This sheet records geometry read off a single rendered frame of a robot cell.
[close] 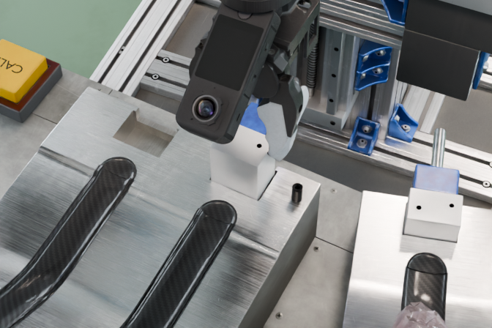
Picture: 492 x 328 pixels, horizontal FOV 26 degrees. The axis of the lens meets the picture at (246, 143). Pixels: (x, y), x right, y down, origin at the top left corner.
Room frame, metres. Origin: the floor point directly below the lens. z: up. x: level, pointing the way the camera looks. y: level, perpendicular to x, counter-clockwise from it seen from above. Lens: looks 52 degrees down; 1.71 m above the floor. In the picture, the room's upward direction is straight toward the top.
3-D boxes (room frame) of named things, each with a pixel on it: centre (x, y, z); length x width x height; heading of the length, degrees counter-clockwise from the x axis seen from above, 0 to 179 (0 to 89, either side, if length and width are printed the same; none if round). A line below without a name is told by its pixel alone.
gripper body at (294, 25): (0.62, -0.01, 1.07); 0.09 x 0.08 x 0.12; 152
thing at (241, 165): (0.63, -0.02, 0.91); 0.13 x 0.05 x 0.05; 152
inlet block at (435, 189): (0.61, -0.19, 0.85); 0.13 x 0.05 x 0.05; 169
